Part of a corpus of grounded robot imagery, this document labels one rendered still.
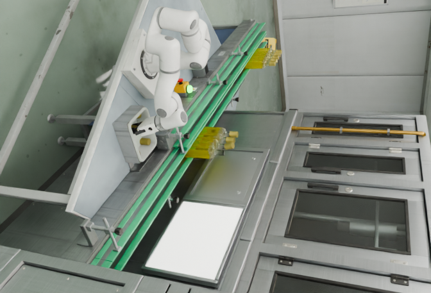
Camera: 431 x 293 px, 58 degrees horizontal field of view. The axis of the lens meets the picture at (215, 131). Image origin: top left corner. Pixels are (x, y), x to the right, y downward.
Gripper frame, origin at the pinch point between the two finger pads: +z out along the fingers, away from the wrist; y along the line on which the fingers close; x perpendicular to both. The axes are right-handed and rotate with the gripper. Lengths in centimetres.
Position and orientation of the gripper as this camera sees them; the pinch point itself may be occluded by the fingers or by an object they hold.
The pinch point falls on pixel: (134, 128)
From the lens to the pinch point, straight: 189.3
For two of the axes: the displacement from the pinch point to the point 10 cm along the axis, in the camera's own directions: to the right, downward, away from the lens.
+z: -8.5, 1.8, 4.9
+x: -4.0, -8.3, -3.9
